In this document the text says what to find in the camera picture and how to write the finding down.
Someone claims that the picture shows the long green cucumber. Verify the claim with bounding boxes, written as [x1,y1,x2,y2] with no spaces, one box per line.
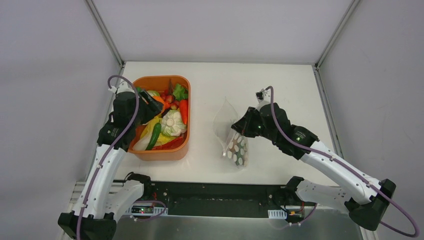
[228,132,249,167]

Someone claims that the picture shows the clear dotted zip bag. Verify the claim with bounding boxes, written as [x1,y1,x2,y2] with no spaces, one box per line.
[212,98,249,169]

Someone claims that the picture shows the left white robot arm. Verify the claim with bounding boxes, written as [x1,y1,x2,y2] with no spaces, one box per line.
[58,89,164,240]

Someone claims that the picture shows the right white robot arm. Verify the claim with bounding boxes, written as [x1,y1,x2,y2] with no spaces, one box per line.
[231,103,396,231]

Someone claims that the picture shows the red radish bunch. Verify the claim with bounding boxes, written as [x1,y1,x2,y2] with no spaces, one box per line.
[160,90,179,110]

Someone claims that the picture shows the yellow pepper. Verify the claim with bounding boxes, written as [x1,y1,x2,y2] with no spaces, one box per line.
[139,116,177,150]

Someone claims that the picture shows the green chili pepper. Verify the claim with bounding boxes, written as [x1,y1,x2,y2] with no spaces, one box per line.
[145,122,162,151]

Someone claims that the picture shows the orange plastic tub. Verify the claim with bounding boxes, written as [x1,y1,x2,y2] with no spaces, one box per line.
[128,75,191,161]

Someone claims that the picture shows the green lettuce leaf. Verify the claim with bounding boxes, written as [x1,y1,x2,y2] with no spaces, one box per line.
[172,83,189,101]

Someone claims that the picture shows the orange carrot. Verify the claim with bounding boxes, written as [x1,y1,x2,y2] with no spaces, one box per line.
[179,99,189,125]

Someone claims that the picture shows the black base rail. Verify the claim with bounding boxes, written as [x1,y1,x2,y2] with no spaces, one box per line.
[119,180,316,220]

